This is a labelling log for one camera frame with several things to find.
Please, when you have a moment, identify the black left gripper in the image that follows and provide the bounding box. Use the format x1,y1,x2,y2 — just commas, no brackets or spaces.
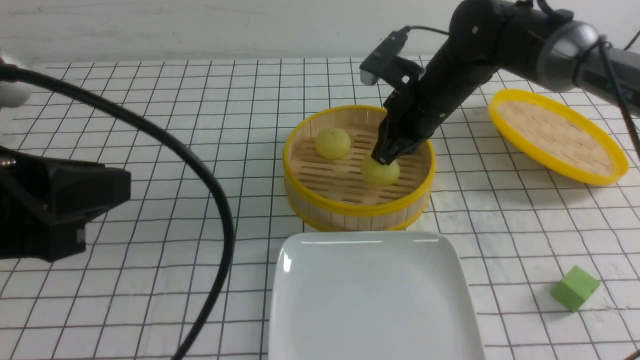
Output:
0,146,131,263

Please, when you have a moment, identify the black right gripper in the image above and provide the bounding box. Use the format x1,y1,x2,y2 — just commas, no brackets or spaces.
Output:
372,60,483,166

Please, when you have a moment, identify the yellow steamed bun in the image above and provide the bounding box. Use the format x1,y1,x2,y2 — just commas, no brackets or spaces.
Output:
359,155,401,186
314,127,352,160

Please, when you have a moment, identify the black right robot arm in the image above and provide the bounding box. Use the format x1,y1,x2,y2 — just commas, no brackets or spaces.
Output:
359,0,640,165

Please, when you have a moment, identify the white square plate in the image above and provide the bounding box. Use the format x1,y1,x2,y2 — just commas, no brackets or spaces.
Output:
268,231,486,360

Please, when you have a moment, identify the yellow rimmed bamboo steamer basket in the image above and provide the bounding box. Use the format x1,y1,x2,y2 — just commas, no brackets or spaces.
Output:
282,105,437,231

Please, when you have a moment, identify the yellow rimmed bamboo steamer lid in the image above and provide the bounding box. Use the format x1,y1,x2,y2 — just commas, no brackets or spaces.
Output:
487,89,629,186

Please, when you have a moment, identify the white grid tablecloth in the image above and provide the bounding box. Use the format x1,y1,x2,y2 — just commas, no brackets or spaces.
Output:
0,57,639,360

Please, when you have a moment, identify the green foam cube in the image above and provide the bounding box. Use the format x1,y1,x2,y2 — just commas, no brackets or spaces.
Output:
550,266,601,313

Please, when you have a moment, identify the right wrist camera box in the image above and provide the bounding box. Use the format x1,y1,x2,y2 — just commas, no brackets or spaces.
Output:
359,26,425,92

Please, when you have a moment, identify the black left camera cable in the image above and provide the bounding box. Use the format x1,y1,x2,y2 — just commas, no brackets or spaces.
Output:
0,64,237,360

